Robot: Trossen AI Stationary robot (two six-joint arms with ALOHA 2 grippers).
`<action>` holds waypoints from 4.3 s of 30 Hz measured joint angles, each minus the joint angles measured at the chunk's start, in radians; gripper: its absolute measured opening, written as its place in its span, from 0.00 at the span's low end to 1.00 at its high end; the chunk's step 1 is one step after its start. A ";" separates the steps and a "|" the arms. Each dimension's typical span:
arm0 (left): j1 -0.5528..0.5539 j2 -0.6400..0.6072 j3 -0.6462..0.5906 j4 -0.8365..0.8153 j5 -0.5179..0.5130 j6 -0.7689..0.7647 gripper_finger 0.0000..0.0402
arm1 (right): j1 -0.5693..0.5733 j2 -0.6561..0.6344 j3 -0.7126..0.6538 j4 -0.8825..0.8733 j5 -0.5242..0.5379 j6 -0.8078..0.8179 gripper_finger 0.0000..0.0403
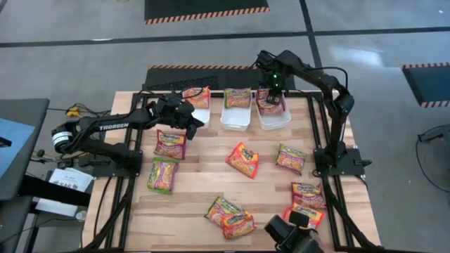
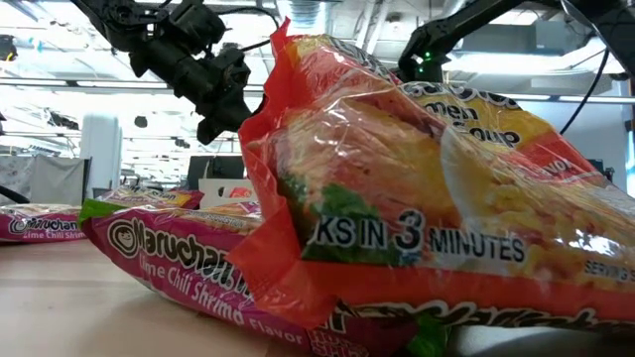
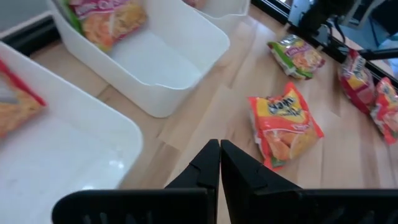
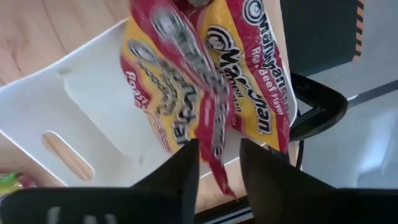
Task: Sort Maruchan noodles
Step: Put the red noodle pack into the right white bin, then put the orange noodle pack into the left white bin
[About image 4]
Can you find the lime chili shrimp ramen pack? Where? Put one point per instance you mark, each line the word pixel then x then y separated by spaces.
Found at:
pixel 9 183

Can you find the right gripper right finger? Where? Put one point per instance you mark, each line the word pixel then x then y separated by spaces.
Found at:
pixel 295 202

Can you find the white plastic bin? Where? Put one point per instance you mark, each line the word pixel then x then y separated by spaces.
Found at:
pixel 93 102

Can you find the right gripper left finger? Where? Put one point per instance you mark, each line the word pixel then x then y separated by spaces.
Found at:
pixel 140 202

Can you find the red roast beef ramen pack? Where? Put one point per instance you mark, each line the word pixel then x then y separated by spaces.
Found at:
pixel 245 105
pixel 174 93

